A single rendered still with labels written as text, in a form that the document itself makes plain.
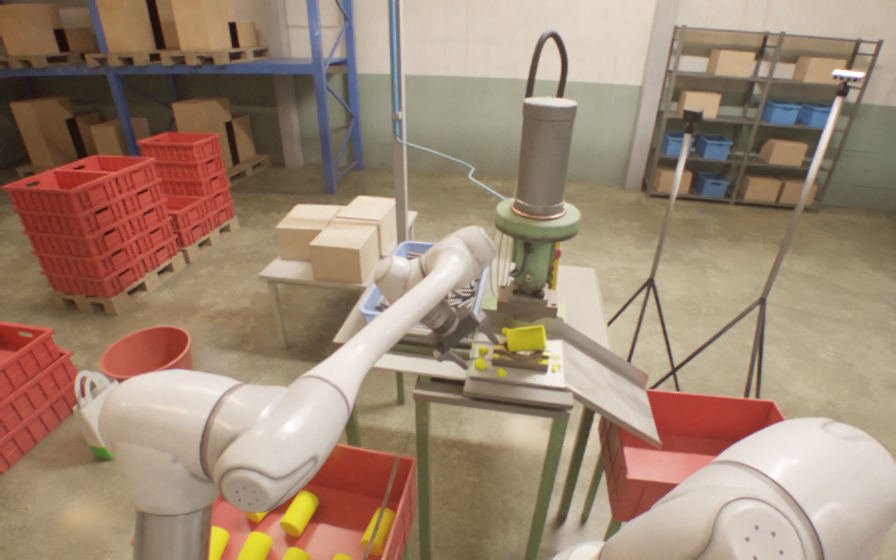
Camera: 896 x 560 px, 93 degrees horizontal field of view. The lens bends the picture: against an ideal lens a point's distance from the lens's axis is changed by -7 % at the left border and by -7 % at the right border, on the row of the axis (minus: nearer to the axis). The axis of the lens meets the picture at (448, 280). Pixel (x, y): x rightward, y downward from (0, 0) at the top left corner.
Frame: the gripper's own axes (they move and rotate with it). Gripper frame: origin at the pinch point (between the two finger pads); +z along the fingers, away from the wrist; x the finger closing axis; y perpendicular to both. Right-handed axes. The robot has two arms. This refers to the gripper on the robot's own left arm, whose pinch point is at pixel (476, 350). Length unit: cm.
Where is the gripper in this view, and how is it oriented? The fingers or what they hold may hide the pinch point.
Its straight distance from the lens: 127.2
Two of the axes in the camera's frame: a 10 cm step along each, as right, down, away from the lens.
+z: 6.1, 5.9, 5.3
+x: 7.5, -6.5, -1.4
